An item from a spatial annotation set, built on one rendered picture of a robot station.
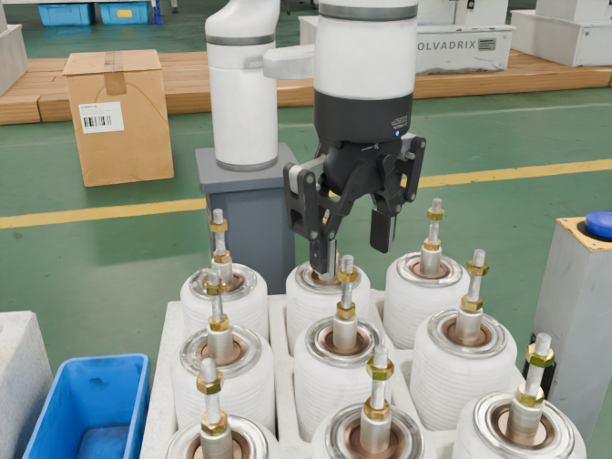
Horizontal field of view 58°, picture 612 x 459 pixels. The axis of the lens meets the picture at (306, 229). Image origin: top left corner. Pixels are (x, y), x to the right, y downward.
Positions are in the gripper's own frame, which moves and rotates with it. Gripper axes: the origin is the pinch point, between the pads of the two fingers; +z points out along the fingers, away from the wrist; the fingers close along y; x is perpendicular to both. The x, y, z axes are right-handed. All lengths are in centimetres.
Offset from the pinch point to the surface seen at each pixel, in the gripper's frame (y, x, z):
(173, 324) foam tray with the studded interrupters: -8.0, 21.6, 17.4
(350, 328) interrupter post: -0.9, -1.0, 7.6
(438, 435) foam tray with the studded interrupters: 3.1, -9.4, 16.9
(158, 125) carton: 31, 106, 21
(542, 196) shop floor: 101, 33, 35
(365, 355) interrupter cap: -0.6, -2.9, 9.7
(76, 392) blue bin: -18.5, 30.2, 28.3
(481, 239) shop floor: 69, 29, 35
